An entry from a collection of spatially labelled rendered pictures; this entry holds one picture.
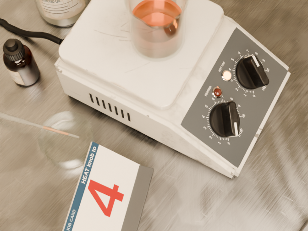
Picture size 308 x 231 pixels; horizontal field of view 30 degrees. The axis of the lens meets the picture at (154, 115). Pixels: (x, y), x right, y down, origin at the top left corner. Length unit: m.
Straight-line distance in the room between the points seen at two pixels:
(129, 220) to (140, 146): 0.08
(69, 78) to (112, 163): 0.09
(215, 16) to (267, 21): 0.12
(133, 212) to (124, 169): 0.04
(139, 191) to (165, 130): 0.07
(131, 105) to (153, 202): 0.10
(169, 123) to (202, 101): 0.04
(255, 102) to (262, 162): 0.06
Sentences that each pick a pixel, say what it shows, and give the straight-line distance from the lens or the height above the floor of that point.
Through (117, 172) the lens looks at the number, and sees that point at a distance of 0.56.
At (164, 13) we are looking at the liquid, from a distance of 0.51.
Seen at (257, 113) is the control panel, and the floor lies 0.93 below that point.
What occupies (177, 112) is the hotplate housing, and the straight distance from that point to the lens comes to 0.52.
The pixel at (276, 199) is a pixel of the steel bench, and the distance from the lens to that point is 0.58.
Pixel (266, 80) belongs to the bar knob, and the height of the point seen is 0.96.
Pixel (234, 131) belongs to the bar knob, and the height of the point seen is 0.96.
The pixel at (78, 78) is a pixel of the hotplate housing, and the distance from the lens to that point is 0.55.
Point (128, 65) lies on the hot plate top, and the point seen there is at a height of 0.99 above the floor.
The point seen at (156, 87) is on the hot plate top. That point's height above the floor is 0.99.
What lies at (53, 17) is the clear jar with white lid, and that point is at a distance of 0.64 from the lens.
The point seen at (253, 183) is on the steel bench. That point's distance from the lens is 0.58.
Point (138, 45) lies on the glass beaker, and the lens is 0.51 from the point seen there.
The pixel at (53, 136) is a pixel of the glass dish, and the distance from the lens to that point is 0.60.
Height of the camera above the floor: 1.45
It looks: 67 degrees down
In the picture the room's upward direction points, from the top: 3 degrees counter-clockwise
